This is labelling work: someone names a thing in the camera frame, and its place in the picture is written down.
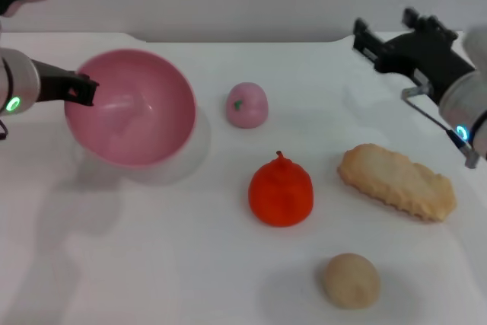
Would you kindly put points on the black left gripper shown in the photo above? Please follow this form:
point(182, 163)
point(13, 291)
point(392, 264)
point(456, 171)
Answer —
point(53, 81)

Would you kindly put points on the round beige toy bun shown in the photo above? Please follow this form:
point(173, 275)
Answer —
point(352, 281)

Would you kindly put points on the long toy bread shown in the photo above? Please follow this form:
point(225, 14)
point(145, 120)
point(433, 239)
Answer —
point(399, 182)

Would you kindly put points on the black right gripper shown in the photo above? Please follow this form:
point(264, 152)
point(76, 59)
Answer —
point(422, 58)

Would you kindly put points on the orange toy fruit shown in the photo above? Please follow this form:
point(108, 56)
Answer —
point(281, 195)

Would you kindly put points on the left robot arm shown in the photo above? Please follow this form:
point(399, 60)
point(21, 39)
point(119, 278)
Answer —
point(17, 81)

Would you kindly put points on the pink toy peach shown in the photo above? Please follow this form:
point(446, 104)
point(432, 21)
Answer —
point(249, 106)

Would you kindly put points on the pink plastic bowl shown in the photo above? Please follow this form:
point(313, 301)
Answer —
point(133, 108)

